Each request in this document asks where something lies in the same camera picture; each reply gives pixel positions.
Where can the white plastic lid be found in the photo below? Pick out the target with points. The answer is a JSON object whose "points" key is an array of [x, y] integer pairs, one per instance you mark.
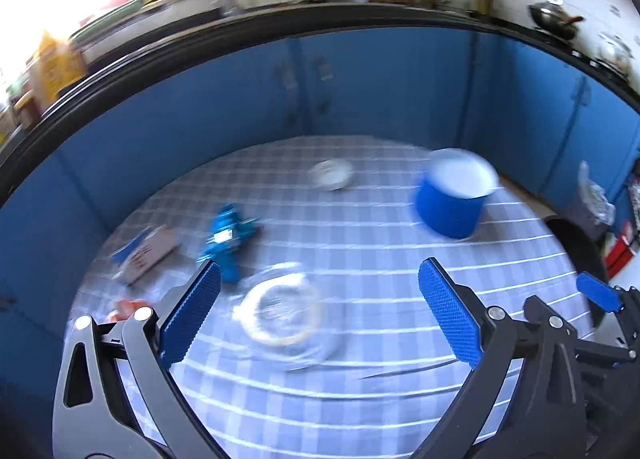
{"points": [[331, 175]]}

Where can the black wok with lid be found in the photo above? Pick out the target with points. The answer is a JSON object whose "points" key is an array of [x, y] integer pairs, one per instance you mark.
{"points": [[550, 16]]}

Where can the grey bin with bag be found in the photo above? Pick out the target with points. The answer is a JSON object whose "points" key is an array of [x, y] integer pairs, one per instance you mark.
{"points": [[590, 209]]}

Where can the orange crumpled carton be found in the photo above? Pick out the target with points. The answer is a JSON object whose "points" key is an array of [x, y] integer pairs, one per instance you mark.
{"points": [[124, 309]]}

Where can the red container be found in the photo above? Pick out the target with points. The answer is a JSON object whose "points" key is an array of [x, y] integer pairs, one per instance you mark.
{"points": [[621, 249]]}

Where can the white blue torn carton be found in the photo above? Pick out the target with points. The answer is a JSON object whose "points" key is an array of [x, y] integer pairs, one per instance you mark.
{"points": [[143, 252]]}

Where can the blue foil wrapper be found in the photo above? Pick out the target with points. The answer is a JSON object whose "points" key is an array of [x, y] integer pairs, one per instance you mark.
{"points": [[229, 234]]}

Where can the black round trash bin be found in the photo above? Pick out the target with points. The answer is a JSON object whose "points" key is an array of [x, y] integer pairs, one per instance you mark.
{"points": [[580, 249]]}

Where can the blue paper cup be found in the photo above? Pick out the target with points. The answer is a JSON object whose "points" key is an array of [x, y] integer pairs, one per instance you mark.
{"points": [[453, 190]]}

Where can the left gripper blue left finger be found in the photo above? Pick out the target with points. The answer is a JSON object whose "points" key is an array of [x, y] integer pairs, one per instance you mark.
{"points": [[182, 311]]}

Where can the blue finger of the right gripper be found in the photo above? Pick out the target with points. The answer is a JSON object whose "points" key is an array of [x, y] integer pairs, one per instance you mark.
{"points": [[608, 298]]}

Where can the clear plastic round lid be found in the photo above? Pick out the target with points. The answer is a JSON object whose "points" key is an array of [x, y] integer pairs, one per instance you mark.
{"points": [[283, 317]]}

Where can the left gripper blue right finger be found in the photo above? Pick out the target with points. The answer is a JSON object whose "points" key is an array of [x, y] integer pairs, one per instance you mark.
{"points": [[458, 325]]}

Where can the yellow oil bottle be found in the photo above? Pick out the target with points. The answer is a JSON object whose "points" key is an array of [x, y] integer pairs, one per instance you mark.
{"points": [[57, 66]]}

